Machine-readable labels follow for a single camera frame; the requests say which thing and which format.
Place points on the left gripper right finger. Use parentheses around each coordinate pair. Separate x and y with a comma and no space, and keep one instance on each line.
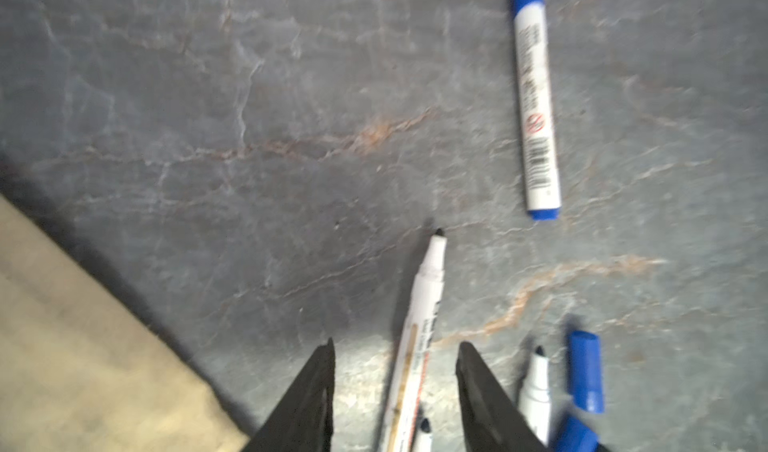
(490,420)

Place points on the white marker pen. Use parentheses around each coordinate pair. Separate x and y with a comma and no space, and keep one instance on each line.
(423,437)
(402,406)
(534,398)
(542,184)

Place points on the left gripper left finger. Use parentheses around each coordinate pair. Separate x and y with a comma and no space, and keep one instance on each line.
(303,418)

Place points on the beige cloth glove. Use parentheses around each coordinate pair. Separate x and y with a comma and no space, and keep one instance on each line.
(79,372)

